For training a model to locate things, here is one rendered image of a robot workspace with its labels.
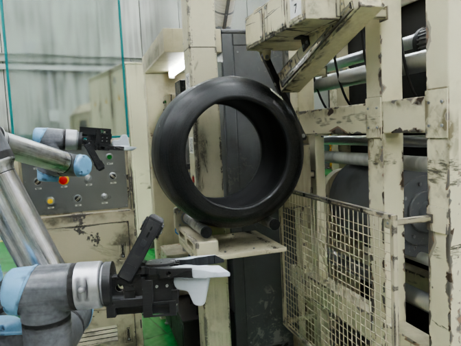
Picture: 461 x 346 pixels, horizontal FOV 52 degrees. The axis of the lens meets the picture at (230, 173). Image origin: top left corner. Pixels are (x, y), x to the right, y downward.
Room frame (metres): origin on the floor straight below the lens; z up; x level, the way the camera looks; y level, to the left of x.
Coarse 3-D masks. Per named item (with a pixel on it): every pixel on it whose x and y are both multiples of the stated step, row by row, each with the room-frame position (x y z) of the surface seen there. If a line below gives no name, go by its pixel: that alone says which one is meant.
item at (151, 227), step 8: (152, 216) 0.74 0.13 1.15; (144, 224) 0.74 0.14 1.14; (152, 224) 0.74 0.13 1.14; (160, 224) 0.74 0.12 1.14; (144, 232) 0.73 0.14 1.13; (152, 232) 0.74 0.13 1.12; (160, 232) 0.75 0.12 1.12; (136, 240) 0.73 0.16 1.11; (144, 240) 0.73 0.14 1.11; (152, 240) 0.73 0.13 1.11; (136, 248) 0.73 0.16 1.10; (144, 248) 0.73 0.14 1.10; (128, 256) 0.72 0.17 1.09; (136, 256) 0.73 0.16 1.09; (144, 256) 0.73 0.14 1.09; (128, 264) 0.72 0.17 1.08; (136, 264) 0.72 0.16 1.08; (120, 272) 0.72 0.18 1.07; (128, 272) 0.72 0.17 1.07; (136, 272) 0.72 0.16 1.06; (128, 280) 0.72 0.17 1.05
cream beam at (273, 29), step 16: (272, 0) 1.86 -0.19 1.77; (288, 0) 1.72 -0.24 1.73; (304, 0) 1.61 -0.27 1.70; (320, 0) 1.62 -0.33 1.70; (336, 0) 1.63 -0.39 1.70; (256, 16) 2.03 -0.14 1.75; (272, 16) 1.86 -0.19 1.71; (288, 16) 1.72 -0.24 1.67; (304, 16) 1.61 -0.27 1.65; (320, 16) 1.62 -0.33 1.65; (336, 16) 1.63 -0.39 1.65; (256, 32) 2.04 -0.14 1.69; (272, 32) 1.87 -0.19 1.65; (288, 32) 1.82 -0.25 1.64; (304, 32) 1.83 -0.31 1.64; (256, 48) 2.13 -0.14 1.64; (288, 48) 2.17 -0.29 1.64
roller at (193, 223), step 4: (184, 216) 2.05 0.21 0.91; (188, 216) 2.00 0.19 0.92; (184, 220) 2.05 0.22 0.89; (188, 220) 1.96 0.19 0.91; (192, 220) 1.91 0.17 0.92; (196, 220) 1.88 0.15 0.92; (192, 224) 1.88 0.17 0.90; (196, 224) 1.83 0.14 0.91; (200, 224) 1.80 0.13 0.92; (204, 224) 1.78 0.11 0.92; (196, 228) 1.81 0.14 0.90; (200, 228) 1.76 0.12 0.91; (204, 228) 1.74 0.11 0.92; (208, 228) 1.75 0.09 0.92; (200, 232) 1.74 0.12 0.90; (204, 232) 1.74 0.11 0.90; (208, 232) 1.75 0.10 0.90; (204, 236) 1.74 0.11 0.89; (208, 236) 1.75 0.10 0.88
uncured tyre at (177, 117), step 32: (192, 96) 1.75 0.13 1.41; (224, 96) 1.76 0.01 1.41; (256, 96) 1.80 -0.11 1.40; (160, 128) 1.78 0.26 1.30; (256, 128) 2.12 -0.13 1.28; (288, 128) 1.84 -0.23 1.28; (160, 160) 1.74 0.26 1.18; (288, 160) 1.84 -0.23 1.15; (192, 192) 1.72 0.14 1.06; (256, 192) 2.09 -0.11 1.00; (288, 192) 1.85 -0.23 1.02; (224, 224) 1.79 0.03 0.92
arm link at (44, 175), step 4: (40, 168) 1.65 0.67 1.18; (40, 172) 1.65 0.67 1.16; (44, 172) 1.64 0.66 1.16; (48, 172) 1.64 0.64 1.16; (52, 172) 1.63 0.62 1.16; (56, 172) 1.63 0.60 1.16; (40, 176) 1.65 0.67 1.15; (44, 176) 1.64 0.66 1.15; (48, 176) 1.65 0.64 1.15; (52, 176) 1.65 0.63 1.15; (56, 176) 1.66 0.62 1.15; (40, 180) 1.65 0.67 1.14; (44, 180) 1.65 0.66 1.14; (48, 180) 1.65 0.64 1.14; (52, 180) 1.65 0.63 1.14; (56, 180) 1.67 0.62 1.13
